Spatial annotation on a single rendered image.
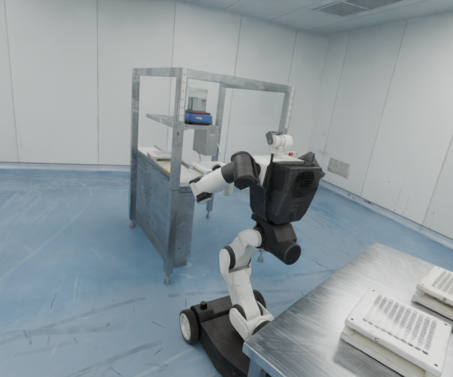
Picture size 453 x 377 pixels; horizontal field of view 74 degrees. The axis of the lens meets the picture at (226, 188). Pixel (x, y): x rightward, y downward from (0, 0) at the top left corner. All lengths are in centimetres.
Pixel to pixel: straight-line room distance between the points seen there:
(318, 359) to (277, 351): 11
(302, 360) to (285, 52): 598
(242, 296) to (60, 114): 449
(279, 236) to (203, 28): 481
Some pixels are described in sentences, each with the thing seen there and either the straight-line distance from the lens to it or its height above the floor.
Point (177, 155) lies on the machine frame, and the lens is 216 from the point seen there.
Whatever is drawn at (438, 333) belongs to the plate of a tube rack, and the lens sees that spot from 115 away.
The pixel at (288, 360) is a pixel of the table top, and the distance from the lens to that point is 95.
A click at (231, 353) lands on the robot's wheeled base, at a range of 189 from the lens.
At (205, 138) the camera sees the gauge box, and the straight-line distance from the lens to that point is 231.
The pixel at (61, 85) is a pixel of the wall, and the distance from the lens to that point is 559.
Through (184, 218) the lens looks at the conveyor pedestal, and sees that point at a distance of 259.
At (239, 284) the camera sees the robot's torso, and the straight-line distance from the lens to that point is 190.
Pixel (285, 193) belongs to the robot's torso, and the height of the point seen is 114.
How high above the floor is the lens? 152
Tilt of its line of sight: 17 degrees down
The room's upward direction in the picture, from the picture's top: 7 degrees clockwise
